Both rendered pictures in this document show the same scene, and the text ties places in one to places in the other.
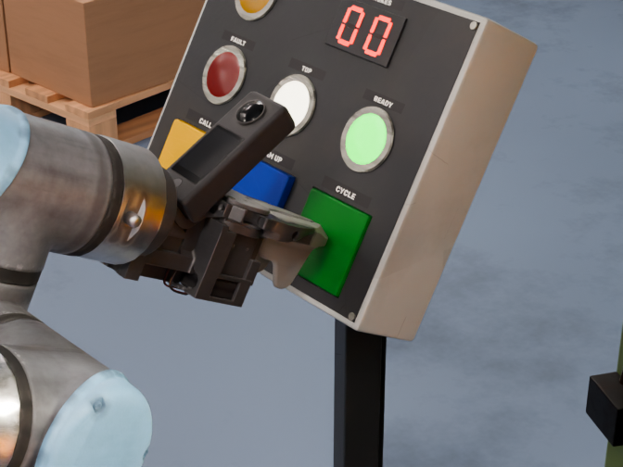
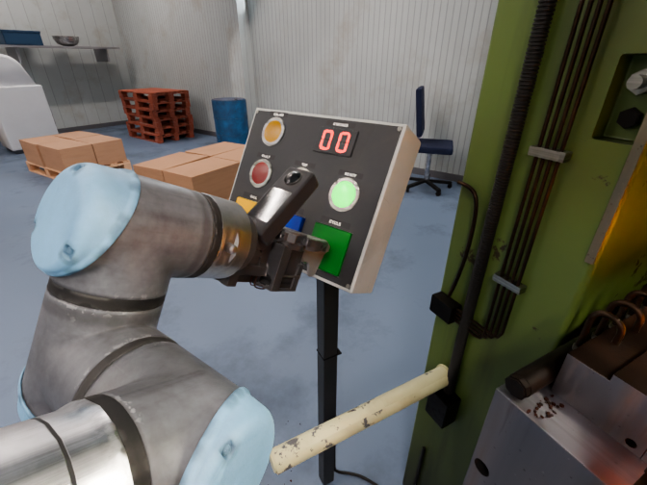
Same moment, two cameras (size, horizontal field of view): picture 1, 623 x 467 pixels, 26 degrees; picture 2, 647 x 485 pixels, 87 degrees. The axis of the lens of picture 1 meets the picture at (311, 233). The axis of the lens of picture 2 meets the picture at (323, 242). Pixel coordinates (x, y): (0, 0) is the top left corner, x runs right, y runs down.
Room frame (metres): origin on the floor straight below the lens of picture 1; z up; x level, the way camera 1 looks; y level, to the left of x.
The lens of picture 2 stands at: (0.53, 0.10, 1.29)
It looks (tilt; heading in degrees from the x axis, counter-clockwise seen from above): 28 degrees down; 348
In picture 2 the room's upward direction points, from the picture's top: straight up
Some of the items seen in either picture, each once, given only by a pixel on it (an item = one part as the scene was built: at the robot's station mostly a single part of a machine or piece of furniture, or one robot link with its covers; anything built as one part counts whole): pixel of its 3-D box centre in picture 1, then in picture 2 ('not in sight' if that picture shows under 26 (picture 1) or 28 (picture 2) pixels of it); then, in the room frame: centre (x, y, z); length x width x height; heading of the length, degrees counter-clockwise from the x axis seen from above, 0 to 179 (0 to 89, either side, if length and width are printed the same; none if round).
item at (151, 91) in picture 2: not in sight; (158, 114); (7.61, 1.69, 0.40); 1.09 x 0.75 x 0.80; 42
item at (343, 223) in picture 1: (329, 242); (328, 248); (1.03, -0.02, 1.00); 0.07 x 0.05 x 0.07; 41
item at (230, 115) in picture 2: not in sight; (231, 124); (6.29, 0.36, 0.38); 0.53 x 0.51 x 0.76; 42
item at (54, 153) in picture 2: not in sight; (75, 155); (5.49, 2.30, 0.20); 1.15 x 0.85 x 0.40; 40
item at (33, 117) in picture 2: not in sight; (16, 104); (7.02, 3.56, 0.67); 0.69 x 0.62 x 1.35; 133
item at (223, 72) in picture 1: (223, 74); (260, 172); (1.21, 0.08, 1.09); 0.05 x 0.03 x 0.04; 16
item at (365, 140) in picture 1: (366, 139); (344, 194); (1.06, -0.05, 1.09); 0.05 x 0.03 x 0.04; 16
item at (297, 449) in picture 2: not in sight; (369, 413); (0.98, -0.10, 0.62); 0.44 x 0.05 x 0.05; 106
